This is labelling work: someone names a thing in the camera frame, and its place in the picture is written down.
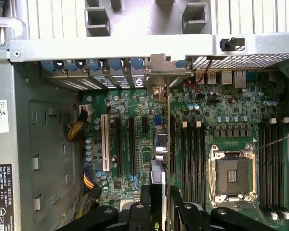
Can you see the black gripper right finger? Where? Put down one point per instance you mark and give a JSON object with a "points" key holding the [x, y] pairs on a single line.
{"points": [[190, 219]]}

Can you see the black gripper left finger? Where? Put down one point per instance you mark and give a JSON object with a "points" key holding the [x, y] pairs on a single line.
{"points": [[139, 216]]}

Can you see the black RAM slot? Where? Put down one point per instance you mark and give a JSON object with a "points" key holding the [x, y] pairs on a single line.
{"points": [[184, 163], [262, 168], [203, 163], [190, 163], [275, 168], [197, 163], [269, 168], [283, 168]]}

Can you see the long black expansion slot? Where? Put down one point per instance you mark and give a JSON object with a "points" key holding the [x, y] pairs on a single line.
{"points": [[132, 146], [119, 146], [173, 144]]}

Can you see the white PCI expansion slot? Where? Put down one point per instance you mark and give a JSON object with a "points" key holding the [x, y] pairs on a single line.
{"points": [[105, 144]]}

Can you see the short black expansion slot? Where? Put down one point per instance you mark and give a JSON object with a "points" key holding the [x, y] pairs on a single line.
{"points": [[144, 125]]}

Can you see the labelled metal slot cover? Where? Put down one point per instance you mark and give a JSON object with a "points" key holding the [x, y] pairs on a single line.
{"points": [[139, 81], [121, 81], [102, 82]]}

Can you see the perforated metal slot cover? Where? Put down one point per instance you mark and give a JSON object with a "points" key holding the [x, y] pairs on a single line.
{"points": [[83, 83], [62, 83]]}

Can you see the blue slot retention clip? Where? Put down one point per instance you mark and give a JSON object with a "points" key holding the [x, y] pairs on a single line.
{"points": [[50, 65], [137, 63], [116, 64], [71, 65], [94, 65], [180, 64]]}

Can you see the metal CPU socket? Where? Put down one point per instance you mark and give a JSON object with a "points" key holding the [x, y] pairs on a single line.
{"points": [[232, 174]]}

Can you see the green motherboard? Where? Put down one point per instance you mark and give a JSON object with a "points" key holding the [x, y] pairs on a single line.
{"points": [[207, 113]]}

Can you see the thin socket locking lever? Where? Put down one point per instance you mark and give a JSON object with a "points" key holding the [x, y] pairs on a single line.
{"points": [[272, 143]]}

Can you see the grey metal PC case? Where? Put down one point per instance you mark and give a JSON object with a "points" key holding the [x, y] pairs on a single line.
{"points": [[50, 134]]}

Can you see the black Dell rating label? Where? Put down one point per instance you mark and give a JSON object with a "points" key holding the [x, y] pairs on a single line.
{"points": [[2, 197]]}

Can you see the stacked USB port block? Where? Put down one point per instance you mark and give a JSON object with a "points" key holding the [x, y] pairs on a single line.
{"points": [[206, 77]]}

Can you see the silver ethernet port block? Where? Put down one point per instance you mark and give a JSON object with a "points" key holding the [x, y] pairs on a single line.
{"points": [[239, 78]]}

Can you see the white QR code label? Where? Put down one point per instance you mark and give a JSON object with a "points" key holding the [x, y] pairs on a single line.
{"points": [[0, 116]]}

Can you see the black case thumbscrew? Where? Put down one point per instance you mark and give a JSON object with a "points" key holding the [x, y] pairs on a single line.
{"points": [[228, 44]]}

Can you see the grey plastic parts rack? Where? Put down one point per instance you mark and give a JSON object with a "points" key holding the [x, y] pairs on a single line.
{"points": [[147, 16]]}

